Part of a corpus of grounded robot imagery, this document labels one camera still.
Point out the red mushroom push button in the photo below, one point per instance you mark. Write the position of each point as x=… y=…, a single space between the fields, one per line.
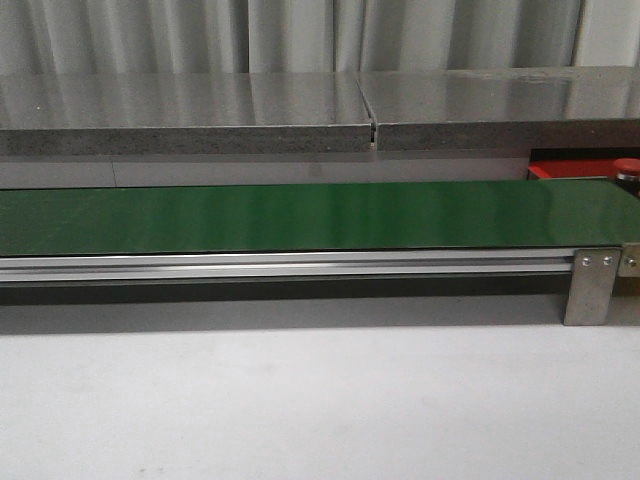
x=628 y=175

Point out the grey granite counter slab left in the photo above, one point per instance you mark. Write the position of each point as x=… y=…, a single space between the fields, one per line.
x=199 y=113

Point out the green conveyor belt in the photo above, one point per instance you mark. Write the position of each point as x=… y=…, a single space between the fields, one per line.
x=317 y=217

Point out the red plastic tray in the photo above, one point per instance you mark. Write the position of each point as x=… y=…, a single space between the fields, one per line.
x=573 y=169

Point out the steel conveyor end plate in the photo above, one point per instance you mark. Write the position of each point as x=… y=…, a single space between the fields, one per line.
x=629 y=266

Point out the white pleated curtain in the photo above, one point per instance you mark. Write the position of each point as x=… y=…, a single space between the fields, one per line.
x=67 y=37

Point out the aluminium conveyor frame rail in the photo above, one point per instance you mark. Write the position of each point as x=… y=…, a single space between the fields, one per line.
x=331 y=264

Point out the steel conveyor support bracket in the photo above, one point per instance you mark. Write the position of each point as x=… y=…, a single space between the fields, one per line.
x=593 y=276

